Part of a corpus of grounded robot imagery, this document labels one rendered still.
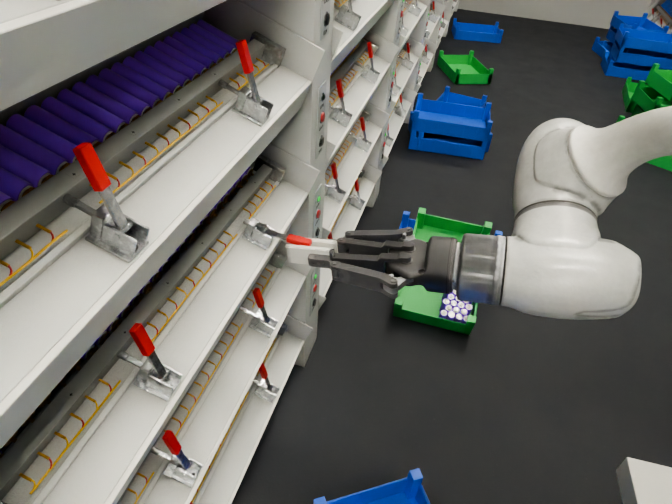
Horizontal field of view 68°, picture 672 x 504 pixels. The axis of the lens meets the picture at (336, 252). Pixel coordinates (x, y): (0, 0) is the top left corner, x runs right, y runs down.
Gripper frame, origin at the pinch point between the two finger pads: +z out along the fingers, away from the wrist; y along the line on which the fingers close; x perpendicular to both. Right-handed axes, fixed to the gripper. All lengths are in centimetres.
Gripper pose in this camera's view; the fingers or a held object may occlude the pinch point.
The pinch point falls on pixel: (312, 251)
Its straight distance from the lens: 71.6
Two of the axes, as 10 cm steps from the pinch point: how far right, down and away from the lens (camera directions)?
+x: -1.0, -8.0, -6.0
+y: 2.8, -6.0, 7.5
